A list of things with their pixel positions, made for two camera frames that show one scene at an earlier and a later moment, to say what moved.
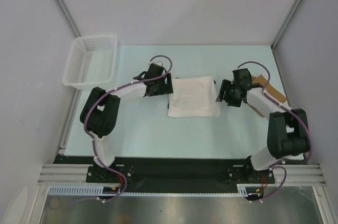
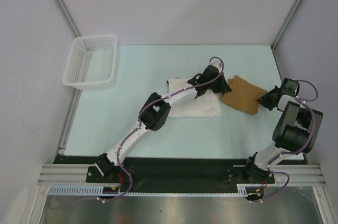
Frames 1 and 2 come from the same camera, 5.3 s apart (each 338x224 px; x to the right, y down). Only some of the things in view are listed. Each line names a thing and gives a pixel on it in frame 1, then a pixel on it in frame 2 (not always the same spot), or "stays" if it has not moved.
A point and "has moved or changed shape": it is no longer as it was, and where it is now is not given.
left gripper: x=167 y=88 → x=223 y=86
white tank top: x=193 y=97 stays
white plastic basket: x=92 y=62 stays
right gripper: x=226 y=85 → x=263 y=101
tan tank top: x=263 y=82 has moved or changed shape
